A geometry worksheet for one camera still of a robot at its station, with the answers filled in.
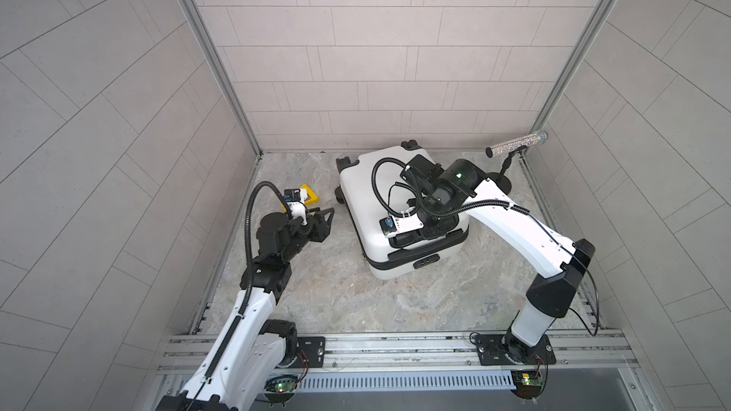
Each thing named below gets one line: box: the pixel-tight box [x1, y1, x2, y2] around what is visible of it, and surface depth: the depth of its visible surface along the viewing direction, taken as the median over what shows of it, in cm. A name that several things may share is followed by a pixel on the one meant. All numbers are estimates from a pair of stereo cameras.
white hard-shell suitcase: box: [335, 139, 471, 281], surface depth 71 cm
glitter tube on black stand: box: [485, 130, 549, 195], surface depth 92 cm
